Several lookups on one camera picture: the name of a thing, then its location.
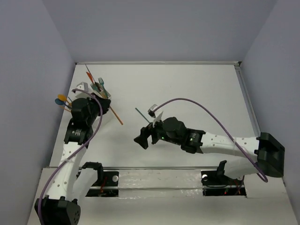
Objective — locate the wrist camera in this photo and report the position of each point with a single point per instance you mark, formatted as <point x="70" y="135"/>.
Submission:
<point x="156" y="114"/>
<point x="81" y="88"/>

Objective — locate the orange plastic spoon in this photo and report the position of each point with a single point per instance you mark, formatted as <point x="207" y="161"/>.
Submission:
<point x="64" y="98"/>

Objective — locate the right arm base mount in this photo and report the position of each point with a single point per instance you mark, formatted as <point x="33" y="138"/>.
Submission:
<point x="215" y="183"/>

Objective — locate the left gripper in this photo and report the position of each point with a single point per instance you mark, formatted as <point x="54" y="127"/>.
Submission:
<point x="103" y="102"/>

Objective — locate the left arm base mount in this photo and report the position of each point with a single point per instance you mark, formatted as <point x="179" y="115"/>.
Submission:
<point x="106" y="184"/>

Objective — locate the blue plastic spoon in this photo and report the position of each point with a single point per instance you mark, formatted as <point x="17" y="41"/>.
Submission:
<point x="60" y="102"/>

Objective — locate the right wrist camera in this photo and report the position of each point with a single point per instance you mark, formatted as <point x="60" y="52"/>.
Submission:
<point x="156" y="114"/>

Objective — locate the orange plastic knife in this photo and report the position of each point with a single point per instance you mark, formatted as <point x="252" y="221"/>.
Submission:
<point x="93" y="85"/>

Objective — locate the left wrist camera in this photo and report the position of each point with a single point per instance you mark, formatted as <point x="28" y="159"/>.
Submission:
<point x="81" y="88"/>

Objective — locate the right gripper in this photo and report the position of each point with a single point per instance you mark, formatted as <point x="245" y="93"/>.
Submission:
<point x="146" y="131"/>

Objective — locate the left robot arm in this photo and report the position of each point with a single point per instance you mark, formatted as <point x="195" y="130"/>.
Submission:
<point x="59" y="201"/>

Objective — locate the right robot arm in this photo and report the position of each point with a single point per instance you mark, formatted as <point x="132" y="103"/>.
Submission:
<point x="263" y="154"/>

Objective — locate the white utensil caddy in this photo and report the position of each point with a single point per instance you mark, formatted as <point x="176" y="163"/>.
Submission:
<point x="106" y="117"/>

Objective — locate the teal fork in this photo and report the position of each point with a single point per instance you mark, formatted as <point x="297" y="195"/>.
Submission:
<point x="99" y="87"/>
<point x="101" y="82"/>

